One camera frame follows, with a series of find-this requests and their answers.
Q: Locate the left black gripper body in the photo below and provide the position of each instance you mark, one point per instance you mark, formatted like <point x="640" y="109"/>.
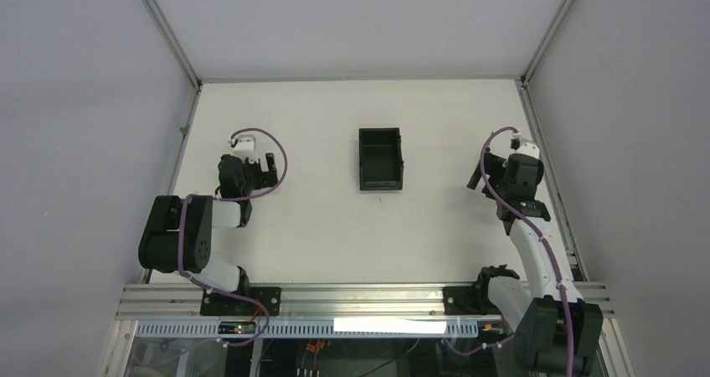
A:
<point x="262" y="171"/>

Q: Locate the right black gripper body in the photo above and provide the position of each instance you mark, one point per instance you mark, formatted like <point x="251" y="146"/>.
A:
<point x="493" y="167"/>

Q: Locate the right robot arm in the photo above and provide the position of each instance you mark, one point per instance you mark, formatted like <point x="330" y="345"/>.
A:
<point x="555" y="331"/>

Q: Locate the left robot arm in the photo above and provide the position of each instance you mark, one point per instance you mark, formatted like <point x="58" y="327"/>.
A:
<point x="178" y="234"/>

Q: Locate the black plastic bin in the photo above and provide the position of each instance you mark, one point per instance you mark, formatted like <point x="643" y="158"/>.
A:
<point x="380" y="159"/>

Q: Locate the small electronics board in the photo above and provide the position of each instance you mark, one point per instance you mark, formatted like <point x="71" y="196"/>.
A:
<point x="237" y="328"/>

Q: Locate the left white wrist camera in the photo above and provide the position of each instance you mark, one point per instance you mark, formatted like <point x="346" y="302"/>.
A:
<point x="244" y="147"/>

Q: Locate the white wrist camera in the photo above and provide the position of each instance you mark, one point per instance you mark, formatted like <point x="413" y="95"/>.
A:
<point x="244" y="147"/>
<point x="524" y="146"/>

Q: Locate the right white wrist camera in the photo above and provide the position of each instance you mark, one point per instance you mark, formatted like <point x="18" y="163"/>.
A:
<point x="524" y="146"/>

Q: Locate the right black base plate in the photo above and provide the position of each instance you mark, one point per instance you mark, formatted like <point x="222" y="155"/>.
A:
<point x="466" y="300"/>

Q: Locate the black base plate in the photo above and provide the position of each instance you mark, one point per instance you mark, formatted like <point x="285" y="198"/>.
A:
<point x="466" y="300"/>
<point x="218" y="305"/>

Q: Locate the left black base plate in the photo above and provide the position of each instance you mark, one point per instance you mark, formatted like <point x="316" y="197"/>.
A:
<point x="218" y="305"/>

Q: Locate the aluminium front rail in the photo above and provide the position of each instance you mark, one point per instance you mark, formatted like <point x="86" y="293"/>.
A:
<point x="181" y="301"/>

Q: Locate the perforated cable tray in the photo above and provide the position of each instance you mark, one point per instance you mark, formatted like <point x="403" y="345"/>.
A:
<point x="336" y="328"/>

